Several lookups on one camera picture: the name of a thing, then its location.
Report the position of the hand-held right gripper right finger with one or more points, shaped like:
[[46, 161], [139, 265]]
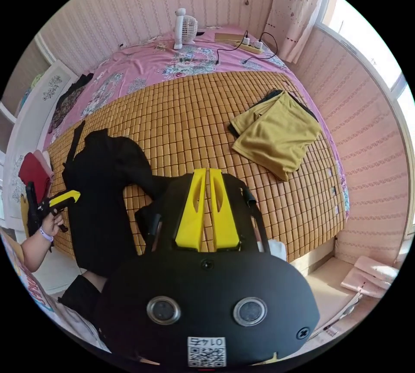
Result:
[[225, 220]]

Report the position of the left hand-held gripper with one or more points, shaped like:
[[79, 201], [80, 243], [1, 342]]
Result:
[[36, 217]]

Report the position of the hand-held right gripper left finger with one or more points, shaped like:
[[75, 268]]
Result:
[[189, 217]]

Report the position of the black long sleeve shirt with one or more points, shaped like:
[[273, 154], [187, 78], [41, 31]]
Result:
[[100, 191]]

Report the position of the person's left forearm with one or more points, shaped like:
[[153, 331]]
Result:
[[34, 251]]

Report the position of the person's left hand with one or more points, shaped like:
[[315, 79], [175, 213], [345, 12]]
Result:
[[52, 225]]

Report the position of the pile of red and pink clothes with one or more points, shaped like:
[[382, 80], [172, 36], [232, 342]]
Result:
[[32, 175]]

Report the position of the person's body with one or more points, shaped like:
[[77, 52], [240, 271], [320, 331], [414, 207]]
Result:
[[29, 285]]

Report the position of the bed with woven mat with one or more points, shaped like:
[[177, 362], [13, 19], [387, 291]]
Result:
[[194, 120]]

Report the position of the dark patterned garment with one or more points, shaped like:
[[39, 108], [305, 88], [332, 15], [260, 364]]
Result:
[[69, 102]]

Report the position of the pile of mustard and black clothes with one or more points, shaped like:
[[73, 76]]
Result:
[[279, 133]]

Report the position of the white cupboard with floral print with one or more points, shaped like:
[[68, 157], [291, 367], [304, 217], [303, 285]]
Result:
[[42, 87]]

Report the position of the power strip with white chargers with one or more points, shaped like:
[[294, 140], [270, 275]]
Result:
[[251, 45]]

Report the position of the flat brown carton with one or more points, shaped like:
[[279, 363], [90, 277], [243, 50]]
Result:
[[228, 38]]

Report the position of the white table fan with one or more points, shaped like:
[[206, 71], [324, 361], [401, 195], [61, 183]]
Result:
[[181, 27]]

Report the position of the pink curtain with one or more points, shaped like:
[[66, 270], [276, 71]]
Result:
[[291, 9]]

